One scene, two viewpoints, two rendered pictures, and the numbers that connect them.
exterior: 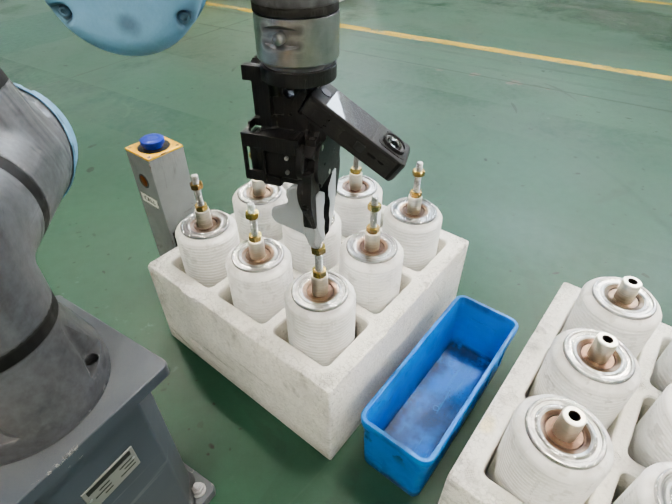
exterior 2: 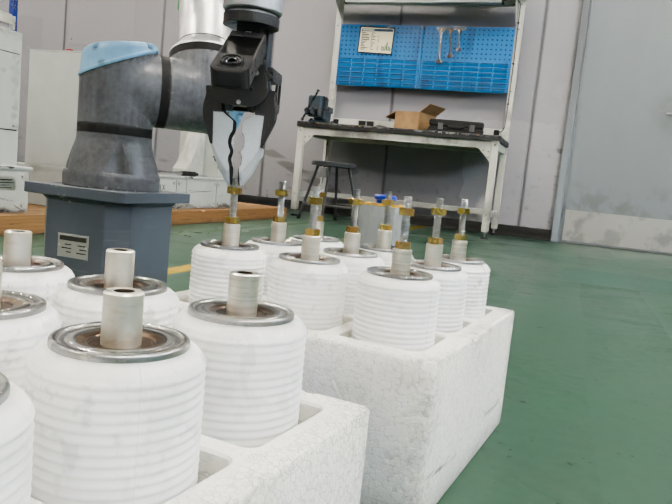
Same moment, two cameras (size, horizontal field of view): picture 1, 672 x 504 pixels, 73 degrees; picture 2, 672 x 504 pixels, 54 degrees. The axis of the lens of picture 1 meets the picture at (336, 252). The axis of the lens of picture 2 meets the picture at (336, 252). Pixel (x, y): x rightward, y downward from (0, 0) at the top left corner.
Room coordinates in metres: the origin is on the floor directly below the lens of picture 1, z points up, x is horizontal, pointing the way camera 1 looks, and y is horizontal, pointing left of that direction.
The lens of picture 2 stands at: (0.38, -0.85, 0.36)
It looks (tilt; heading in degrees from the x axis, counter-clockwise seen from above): 7 degrees down; 77
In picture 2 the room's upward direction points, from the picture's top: 6 degrees clockwise
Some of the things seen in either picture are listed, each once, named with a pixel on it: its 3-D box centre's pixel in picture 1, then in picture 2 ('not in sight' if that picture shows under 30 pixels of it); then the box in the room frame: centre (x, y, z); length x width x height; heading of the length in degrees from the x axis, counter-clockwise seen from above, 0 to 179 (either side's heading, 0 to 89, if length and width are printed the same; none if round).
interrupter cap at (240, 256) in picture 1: (257, 254); (277, 242); (0.50, 0.11, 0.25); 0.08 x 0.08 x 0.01
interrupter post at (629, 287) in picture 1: (627, 290); (243, 295); (0.42, -0.37, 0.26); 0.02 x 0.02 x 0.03
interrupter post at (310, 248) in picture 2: (372, 239); (310, 248); (0.52, -0.05, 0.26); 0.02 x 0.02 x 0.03
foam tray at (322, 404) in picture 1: (314, 289); (338, 367); (0.60, 0.04, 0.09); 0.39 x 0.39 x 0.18; 51
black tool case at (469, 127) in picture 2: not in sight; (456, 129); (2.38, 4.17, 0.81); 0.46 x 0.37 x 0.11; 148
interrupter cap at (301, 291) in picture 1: (320, 290); (230, 246); (0.43, 0.02, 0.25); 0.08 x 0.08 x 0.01
